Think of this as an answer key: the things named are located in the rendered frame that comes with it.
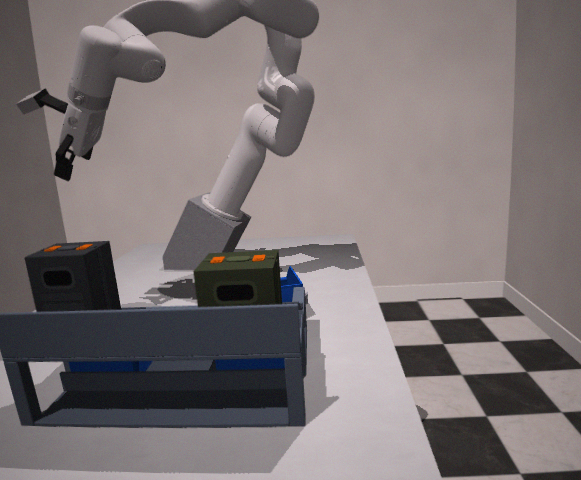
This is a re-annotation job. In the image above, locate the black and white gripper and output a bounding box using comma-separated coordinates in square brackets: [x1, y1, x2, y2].
[54, 96, 108, 181]

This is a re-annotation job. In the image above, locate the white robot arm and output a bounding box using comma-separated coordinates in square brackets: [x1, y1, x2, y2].
[67, 0, 319, 220]

